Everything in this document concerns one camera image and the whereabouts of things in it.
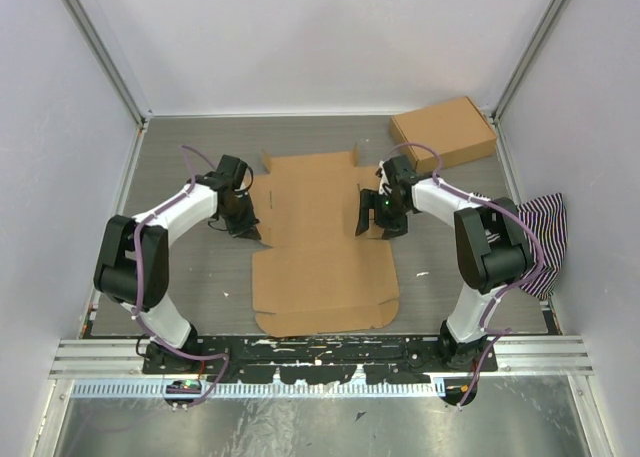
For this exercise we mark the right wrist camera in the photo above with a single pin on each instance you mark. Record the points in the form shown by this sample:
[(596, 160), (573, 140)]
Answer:
[(395, 172)]

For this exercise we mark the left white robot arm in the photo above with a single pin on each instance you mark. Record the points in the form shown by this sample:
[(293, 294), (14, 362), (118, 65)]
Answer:
[(133, 266)]

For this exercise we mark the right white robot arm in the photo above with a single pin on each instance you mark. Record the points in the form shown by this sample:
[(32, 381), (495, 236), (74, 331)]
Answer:
[(492, 252)]

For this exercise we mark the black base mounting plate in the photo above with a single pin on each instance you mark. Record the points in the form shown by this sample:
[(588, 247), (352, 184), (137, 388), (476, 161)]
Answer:
[(384, 358)]

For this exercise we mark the right aluminium corner post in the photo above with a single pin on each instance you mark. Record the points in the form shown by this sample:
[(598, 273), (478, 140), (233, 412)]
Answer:
[(541, 34)]

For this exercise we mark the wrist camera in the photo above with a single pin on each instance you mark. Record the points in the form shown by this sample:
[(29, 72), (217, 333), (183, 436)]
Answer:
[(235, 172), (395, 172)]

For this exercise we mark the aluminium corner post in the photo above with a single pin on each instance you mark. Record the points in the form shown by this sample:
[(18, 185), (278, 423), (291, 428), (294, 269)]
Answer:
[(96, 43), (541, 34)]

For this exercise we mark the cardboard box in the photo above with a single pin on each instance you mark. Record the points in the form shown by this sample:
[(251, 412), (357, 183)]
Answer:
[(456, 129), (315, 275)]

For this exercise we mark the small green circuit board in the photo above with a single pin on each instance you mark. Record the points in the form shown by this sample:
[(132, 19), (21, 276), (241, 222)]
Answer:
[(186, 386)]

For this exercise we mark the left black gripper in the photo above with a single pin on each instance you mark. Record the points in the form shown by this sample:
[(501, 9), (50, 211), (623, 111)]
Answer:
[(248, 228)]

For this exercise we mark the folded closed cardboard box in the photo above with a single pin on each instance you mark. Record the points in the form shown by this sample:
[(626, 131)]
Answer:
[(456, 129)]

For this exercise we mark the left aluminium corner post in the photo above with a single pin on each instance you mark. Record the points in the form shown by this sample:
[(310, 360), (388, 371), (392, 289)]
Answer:
[(96, 43)]

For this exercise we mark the aluminium front rail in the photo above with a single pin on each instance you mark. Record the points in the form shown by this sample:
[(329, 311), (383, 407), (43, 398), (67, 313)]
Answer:
[(516, 354)]

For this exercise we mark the striped purple black cloth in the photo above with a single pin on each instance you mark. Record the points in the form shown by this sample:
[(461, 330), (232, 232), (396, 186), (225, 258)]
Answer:
[(546, 217)]

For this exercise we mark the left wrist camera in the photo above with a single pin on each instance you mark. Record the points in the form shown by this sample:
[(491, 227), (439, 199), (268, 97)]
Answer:
[(235, 172)]

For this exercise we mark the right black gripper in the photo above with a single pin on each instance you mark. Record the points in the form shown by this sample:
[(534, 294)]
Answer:
[(370, 199)]

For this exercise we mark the white slotted cable duct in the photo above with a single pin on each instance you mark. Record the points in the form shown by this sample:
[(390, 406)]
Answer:
[(155, 388)]

